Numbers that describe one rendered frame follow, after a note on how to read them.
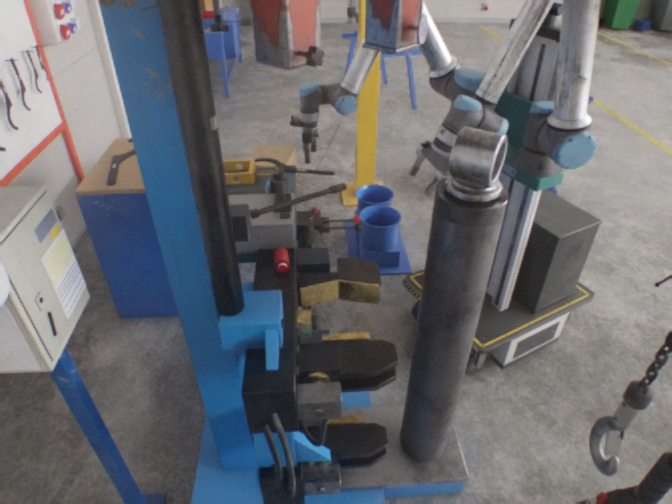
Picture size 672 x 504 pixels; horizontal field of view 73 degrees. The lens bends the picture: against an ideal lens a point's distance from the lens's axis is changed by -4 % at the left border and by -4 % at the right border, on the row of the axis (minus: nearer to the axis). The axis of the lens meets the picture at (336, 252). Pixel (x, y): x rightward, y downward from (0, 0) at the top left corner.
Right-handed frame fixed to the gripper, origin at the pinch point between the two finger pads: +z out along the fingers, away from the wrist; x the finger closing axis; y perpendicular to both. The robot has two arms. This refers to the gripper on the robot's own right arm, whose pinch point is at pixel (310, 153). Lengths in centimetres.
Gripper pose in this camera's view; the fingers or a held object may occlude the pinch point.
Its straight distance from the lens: 238.3
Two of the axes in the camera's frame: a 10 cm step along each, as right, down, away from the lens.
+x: 1.8, -5.8, 7.9
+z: 0.0, 8.1, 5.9
